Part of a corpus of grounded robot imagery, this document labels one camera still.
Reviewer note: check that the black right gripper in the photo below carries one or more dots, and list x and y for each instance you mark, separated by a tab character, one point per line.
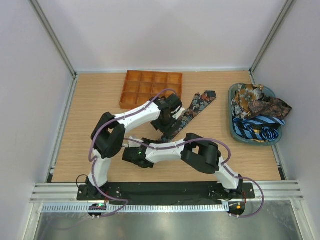
150	141

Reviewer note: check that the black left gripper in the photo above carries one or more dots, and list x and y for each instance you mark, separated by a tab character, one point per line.
164	130

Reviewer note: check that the navy floral tie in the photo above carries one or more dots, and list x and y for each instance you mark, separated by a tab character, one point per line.
198	104

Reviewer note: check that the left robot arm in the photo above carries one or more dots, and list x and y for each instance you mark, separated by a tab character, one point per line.
109	135

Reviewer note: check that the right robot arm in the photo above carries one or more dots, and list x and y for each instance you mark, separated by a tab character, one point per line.
205	155

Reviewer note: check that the orange compartment tray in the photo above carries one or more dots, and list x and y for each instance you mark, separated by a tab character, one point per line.
141	86

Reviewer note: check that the mustard floral tie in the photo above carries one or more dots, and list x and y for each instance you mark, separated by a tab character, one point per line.
245	94

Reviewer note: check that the blue striped tie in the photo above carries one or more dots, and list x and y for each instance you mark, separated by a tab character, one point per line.
261	128

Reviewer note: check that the dark brown paisley tie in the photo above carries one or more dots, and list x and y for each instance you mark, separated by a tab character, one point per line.
270	107

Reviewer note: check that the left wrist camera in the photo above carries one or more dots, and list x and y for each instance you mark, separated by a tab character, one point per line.
178	112

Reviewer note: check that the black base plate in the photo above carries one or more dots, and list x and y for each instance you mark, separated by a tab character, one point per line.
169	194

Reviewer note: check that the white slotted cable duct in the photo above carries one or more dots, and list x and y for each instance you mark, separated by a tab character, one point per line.
110	208

